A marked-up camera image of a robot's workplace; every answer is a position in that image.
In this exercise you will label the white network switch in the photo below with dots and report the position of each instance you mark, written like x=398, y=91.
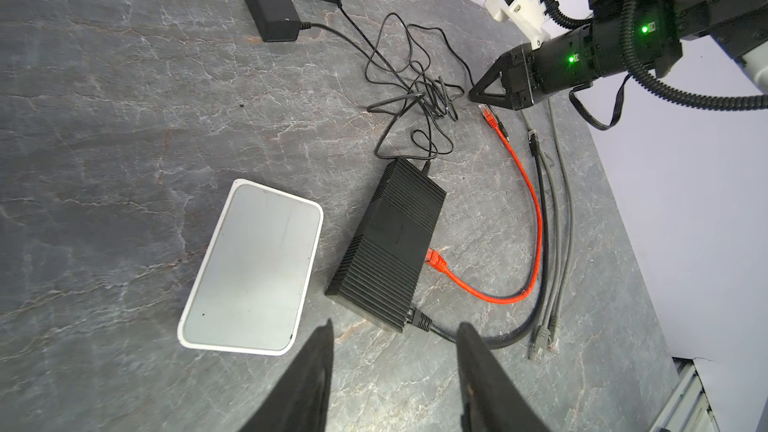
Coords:
x=251, y=287

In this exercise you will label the black power adapter near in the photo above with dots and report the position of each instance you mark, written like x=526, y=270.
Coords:
x=276, y=20

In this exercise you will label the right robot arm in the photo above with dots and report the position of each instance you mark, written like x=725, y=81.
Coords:
x=640, y=40

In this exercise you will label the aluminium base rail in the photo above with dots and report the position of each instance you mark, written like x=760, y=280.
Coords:
x=688, y=408

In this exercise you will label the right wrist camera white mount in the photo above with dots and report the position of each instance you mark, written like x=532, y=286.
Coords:
x=529, y=16

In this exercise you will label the black ribbed network switch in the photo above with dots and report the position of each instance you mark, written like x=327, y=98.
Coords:
x=380, y=269

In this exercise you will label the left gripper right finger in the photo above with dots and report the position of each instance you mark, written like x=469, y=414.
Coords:
x=490, y=400

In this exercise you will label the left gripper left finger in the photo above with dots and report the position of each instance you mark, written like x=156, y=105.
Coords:
x=299, y=401

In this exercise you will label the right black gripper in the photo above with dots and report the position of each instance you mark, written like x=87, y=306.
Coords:
x=513, y=70

